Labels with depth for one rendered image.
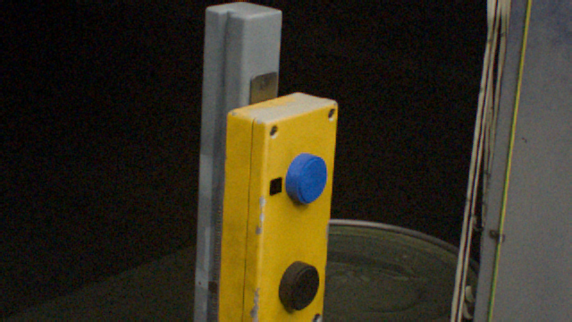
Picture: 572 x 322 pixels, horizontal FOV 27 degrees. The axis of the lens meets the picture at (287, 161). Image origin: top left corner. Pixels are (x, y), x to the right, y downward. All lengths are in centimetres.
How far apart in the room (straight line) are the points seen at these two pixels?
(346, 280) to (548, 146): 99
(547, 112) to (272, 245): 51
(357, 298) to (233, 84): 127
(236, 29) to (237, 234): 21
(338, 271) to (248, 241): 135
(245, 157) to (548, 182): 55
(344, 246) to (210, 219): 143
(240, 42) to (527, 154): 55
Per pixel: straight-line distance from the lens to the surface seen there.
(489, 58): 168
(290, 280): 123
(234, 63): 120
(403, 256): 266
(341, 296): 243
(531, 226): 163
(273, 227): 120
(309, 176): 120
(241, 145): 118
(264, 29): 121
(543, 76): 158
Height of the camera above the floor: 188
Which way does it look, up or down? 18 degrees down
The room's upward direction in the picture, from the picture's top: 4 degrees clockwise
